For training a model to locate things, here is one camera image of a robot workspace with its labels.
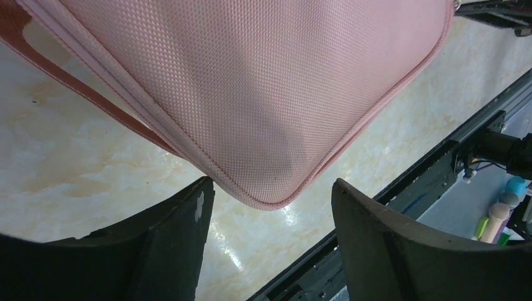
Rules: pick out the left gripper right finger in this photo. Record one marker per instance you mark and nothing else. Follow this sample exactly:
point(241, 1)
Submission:
point(389, 256)

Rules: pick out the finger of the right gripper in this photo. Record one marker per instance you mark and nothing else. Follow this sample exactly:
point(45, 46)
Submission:
point(511, 14)

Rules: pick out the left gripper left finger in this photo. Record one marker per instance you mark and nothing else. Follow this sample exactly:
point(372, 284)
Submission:
point(156, 254)

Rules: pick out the pink medicine kit case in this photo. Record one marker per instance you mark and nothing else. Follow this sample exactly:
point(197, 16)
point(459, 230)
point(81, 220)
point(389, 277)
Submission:
point(261, 96)

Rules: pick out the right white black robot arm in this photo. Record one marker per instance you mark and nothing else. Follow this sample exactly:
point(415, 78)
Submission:
point(491, 145)

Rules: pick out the beige foam microphone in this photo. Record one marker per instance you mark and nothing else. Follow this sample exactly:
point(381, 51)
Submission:
point(498, 213)

